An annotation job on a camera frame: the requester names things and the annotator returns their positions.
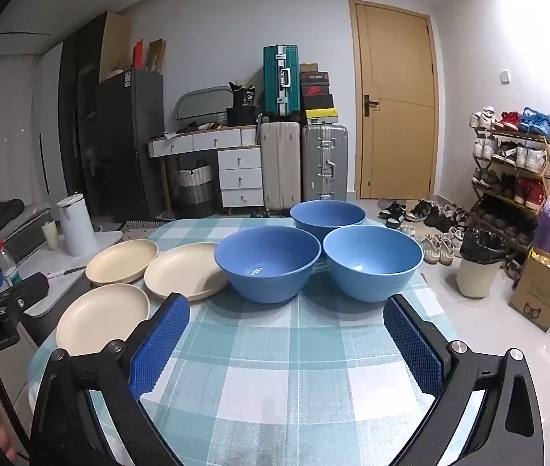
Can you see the cluster of sneakers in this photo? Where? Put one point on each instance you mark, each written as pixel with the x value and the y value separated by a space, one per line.
pixel 430 228

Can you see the green suitcase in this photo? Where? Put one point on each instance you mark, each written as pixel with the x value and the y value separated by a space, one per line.
pixel 275 82

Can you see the white desk with drawers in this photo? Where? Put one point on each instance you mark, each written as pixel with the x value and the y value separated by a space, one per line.
pixel 238 174

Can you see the white electric kettle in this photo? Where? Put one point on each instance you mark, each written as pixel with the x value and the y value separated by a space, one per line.
pixel 77 228

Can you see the dark grey fridge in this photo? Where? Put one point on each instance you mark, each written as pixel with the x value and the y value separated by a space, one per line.
pixel 129 145

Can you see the wooden shoe rack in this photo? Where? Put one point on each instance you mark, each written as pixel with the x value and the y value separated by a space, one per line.
pixel 547 145

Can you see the shoe rack with shoes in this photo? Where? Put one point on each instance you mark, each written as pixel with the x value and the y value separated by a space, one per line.
pixel 522 155

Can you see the brown cardboard box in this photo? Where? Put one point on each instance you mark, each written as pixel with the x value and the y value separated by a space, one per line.
pixel 156 56

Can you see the blue bowl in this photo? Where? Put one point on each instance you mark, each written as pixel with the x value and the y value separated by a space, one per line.
pixel 265 272
pixel 326 218
pixel 372 267

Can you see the white light switch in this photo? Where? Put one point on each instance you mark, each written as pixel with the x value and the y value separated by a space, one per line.
pixel 505 76

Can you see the dark tall wardrobe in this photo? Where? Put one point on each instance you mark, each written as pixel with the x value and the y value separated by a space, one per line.
pixel 78 107

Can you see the cream trash bin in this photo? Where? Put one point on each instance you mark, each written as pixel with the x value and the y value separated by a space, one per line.
pixel 476 281

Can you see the grey side cabinet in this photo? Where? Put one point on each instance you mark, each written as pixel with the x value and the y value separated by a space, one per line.
pixel 61 291

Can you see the beige suitcase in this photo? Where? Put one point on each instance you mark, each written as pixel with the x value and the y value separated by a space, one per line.
pixel 280 165

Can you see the tan wooden door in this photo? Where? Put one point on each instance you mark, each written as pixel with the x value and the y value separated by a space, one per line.
pixel 396 82

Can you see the beige flat board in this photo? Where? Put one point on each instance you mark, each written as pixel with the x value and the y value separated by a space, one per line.
pixel 115 43

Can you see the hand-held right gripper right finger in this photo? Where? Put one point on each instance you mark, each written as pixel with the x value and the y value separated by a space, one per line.
pixel 416 349

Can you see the cream round plate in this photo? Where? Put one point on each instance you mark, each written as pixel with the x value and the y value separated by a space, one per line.
pixel 100 320
pixel 182 274
pixel 119 262

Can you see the grey white laundry basket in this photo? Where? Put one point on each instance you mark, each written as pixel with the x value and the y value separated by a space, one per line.
pixel 195 184

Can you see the silver suitcase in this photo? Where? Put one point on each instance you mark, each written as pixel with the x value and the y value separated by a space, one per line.
pixel 324 165

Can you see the printed cardboard box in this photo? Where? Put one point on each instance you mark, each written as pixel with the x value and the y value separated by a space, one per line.
pixel 539 296

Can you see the black trash bag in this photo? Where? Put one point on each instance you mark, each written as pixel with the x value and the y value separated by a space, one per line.
pixel 481 245

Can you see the teal white checked tablecloth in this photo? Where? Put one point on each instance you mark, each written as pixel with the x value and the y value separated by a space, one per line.
pixel 275 340

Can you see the grey quilted mattress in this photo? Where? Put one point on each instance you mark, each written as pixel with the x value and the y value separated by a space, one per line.
pixel 32 223

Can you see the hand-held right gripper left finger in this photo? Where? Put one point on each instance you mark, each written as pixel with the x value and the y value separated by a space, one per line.
pixel 158 344

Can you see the stack of shoe boxes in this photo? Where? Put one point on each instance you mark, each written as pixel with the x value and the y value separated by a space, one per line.
pixel 317 99

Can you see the grey oval doormat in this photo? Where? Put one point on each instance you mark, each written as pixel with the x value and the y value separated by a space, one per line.
pixel 391 202

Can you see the cream cup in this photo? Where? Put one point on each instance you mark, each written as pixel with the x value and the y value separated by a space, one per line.
pixel 50 235

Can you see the clear water bottle red cap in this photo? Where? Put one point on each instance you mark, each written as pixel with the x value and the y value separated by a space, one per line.
pixel 8 267

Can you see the rounded grey mirror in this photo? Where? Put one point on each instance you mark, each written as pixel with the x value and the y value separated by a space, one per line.
pixel 197 102

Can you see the red flat box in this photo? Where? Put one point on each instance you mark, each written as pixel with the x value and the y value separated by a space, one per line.
pixel 138 56

